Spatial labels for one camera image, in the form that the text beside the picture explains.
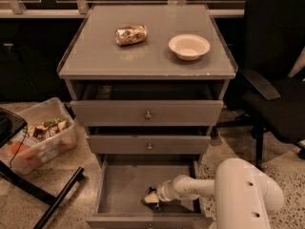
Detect grey top drawer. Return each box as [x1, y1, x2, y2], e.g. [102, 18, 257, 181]
[70, 81, 224, 127]

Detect blue rxbar blueberry wrapper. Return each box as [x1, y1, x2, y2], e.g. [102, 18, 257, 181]
[149, 186, 160, 211]

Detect black office chair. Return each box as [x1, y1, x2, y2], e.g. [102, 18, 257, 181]
[224, 0, 305, 167]

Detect crushed gold snack can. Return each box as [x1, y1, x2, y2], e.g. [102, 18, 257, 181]
[115, 24, 148, 47]

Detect grey middle drawer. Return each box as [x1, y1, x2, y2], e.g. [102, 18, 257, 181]
[87, 126, 211, 155]

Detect grey three-drawer cabinet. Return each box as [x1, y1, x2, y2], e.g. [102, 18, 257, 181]
[56, 4, 238, 229]

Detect black stand frame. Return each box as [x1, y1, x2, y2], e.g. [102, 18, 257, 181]
[0, 107, 86, 229]

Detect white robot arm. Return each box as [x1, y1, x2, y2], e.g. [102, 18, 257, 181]
[144, 157, 284, 229]

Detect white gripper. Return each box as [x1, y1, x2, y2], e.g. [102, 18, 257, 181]
[144, 180, 173, 204]

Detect grey drawer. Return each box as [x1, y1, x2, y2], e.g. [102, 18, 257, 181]
[87, 155, 214, 229]
[87, 126, 211, 155]
[70, 81, 224, 127]

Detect clear plastic storage bin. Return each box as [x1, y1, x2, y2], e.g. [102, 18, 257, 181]
[0, 97, 77, 175]

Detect snack items in bin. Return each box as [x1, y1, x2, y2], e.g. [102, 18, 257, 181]
[9, 118, 69, 155]

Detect grey bottom drawer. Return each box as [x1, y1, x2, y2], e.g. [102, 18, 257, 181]
[87, 155, 214, 229]

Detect white paper bowl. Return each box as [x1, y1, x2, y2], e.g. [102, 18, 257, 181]
[168, 34, 211, 61]

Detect dark item in top drawer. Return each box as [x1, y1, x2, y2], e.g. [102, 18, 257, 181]
[96, 86, 112, 100]

